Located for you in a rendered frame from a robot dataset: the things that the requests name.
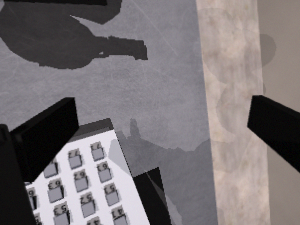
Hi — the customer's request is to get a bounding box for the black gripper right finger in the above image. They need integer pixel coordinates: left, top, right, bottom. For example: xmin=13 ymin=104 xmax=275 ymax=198
xmin=247 ymin=95 xmax=300 ymax=173

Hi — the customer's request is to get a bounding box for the grey box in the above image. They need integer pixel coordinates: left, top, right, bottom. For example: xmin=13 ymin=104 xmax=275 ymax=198
xmin=25 ymin=127 xmax=150 ymax=225

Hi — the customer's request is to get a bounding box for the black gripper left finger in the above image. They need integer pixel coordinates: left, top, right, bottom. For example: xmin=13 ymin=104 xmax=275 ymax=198
xmin=0 ymin=97 xmax=79 ymax=225

